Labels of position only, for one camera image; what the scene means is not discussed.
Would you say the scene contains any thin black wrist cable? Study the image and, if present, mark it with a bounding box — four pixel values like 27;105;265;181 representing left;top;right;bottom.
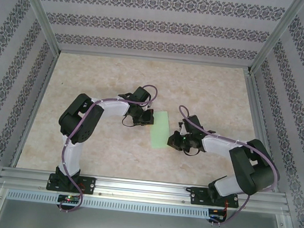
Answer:
182;146;202;157
121;115;137;128

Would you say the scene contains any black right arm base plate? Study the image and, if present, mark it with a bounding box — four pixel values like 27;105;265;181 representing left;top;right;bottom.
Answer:
190;186;241;210

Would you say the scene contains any small circuit board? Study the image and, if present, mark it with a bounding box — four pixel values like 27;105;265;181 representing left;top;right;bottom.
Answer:
207;208;227;221
57;193;81;205

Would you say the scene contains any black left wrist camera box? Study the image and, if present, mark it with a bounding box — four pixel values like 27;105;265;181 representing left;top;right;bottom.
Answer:
130;85;152;105

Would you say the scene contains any aluminium mounting rail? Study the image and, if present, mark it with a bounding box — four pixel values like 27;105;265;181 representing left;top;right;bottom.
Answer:
0;165;292;218

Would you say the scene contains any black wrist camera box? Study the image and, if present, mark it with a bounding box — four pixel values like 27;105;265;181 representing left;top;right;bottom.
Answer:
184;113;203;132
130;85;152;105

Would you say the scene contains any green square paper sheet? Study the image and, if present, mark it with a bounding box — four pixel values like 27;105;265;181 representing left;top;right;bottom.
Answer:
147;109;173;151

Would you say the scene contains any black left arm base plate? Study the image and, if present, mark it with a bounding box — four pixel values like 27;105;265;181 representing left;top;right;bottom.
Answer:
45;172;97;196

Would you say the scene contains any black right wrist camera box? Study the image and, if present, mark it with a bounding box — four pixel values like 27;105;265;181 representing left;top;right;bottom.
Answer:
184;113;203;132

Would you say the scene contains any aluminium side rail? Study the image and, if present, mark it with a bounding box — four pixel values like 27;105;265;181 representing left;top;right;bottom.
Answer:
232;69;292;193

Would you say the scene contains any slotted grey cable duct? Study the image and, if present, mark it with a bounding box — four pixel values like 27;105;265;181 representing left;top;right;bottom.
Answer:
5;187;211;221

